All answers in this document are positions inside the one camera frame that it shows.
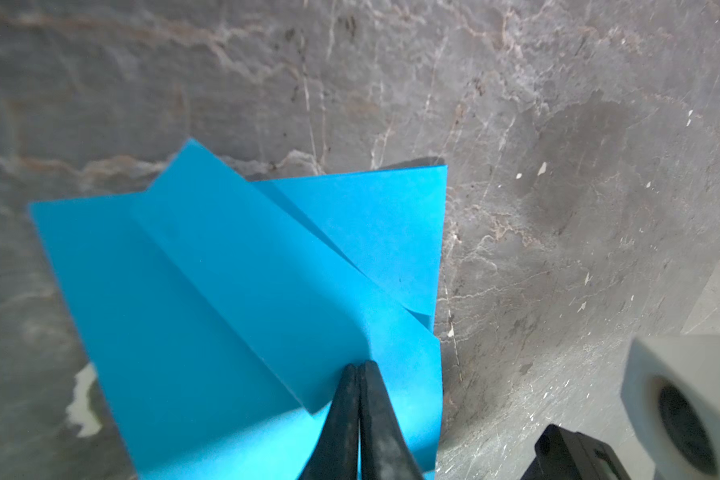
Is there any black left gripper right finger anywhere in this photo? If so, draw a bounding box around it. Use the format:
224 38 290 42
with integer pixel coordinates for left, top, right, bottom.
359 361 423 480

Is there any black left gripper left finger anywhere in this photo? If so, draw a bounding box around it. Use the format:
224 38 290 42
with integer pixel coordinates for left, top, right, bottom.
299 364 360 480

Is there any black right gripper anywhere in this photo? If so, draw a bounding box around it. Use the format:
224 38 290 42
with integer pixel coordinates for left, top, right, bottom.
521 424 630 480

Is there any blue square paper sheet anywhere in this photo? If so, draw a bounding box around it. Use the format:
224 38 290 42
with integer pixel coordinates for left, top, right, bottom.
30 141 448 479

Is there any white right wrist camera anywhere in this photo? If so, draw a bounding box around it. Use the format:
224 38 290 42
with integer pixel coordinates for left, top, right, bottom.
621 335 720 479

